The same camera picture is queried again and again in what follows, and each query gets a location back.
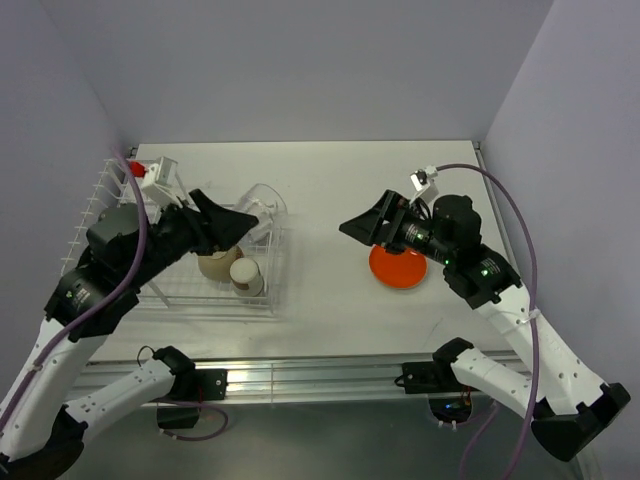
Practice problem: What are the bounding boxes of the steel cup brown base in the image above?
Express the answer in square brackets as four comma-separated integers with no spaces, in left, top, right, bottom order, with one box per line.
[229,257,264,297]

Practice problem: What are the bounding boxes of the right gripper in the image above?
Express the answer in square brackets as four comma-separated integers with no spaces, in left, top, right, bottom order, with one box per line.
[339,188,454,264]

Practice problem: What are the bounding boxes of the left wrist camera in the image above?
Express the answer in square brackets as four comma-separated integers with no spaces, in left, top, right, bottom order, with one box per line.
[129,156,181,208]

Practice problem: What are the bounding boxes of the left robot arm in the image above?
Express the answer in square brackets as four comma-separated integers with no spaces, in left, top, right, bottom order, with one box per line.
[1,189,259,479]

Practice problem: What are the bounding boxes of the orange plate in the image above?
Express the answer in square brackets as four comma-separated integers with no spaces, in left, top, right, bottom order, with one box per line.
[368,246,428,290]

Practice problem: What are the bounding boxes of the clear glass tumbler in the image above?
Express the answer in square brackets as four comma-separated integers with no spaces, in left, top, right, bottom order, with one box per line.
[233,183,288,243]

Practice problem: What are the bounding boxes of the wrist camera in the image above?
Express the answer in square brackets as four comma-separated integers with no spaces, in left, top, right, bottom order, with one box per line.
[410,165,439,203]
[129,156,181,208]

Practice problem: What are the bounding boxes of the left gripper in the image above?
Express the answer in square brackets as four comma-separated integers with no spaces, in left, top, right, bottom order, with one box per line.
[127,187,258,287]

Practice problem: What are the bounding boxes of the white wire dish rack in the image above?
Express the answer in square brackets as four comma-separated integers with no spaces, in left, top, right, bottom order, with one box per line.
[61,158,288,316]

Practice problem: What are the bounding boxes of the aluminium mounting rail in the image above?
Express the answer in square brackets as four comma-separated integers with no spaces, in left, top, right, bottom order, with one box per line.
[64,352,531,409]

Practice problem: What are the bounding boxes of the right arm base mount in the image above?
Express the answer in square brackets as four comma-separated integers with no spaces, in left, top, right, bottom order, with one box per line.
[394,361,441,395]

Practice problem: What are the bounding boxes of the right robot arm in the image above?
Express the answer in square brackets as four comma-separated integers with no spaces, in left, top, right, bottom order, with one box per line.
[339,190,630,461]

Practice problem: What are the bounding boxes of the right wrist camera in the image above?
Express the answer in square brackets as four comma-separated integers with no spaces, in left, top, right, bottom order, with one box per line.
[410,165,439,203]

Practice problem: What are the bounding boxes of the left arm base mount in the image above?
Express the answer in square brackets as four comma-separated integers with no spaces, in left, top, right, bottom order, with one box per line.
[188,368,228,403]

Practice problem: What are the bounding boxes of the white ceramic bowl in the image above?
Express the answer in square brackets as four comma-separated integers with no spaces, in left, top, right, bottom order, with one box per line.
[197,245,244,282]

